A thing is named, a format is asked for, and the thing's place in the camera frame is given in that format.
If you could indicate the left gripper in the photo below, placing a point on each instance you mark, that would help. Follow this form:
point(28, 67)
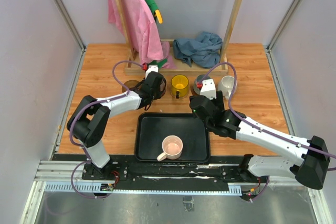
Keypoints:
point(158, 95)

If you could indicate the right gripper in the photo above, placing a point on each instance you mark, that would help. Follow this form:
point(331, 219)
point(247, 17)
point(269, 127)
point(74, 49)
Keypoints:
point(218, 101)

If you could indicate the purple cup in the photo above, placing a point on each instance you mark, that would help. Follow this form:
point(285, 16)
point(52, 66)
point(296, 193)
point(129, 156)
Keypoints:
point(163, 84)

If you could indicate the yellow cup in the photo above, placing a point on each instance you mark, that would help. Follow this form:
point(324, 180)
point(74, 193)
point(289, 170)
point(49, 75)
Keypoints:
point(180, 85)

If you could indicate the white cup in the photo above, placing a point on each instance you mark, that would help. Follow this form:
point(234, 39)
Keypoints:
point(227, 85)

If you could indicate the grey mug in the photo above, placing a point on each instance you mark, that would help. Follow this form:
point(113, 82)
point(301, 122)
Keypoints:
point(198, 82)

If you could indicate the pink mug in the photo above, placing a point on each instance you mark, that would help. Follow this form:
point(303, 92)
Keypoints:
point(172, 147)

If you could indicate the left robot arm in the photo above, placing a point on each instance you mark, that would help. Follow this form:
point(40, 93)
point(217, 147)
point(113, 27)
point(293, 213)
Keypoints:
point(88, 122)

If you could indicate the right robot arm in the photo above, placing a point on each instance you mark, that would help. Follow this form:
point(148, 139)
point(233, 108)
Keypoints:
point(305, 160)

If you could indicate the left woven rattan coaster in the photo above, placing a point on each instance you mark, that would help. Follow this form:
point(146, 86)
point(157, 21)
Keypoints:
point(179, 97)

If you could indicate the brown wooden saucer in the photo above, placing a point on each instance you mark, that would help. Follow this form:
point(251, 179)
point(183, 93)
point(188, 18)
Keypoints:
point(163, 92)
point(194, 93)
point(129, 84)

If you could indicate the green cloth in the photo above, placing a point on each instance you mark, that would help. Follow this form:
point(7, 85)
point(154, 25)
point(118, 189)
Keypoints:
point(159, 64)

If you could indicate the wooden clothes rack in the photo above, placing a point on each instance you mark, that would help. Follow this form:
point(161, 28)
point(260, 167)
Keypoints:
point(180, 67)

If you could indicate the black plastic tray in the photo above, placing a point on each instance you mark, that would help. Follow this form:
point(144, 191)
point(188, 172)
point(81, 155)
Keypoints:
point(152, 128)

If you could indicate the blue crumpled cloth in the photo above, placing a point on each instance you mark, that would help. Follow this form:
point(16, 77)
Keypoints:
point(203, 51)

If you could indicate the pink shirt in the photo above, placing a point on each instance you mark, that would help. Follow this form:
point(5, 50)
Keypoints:
point(145, 35)

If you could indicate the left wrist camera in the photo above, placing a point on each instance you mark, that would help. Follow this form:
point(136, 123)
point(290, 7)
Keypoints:
point(151, 68)

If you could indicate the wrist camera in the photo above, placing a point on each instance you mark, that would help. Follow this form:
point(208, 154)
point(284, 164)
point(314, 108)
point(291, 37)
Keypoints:
point(151, 68)
point(208, 89)

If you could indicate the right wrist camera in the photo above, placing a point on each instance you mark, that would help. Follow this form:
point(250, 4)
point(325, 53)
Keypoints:
point(208, 89)

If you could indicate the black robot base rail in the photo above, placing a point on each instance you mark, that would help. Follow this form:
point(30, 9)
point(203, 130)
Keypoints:
point(126, 173)

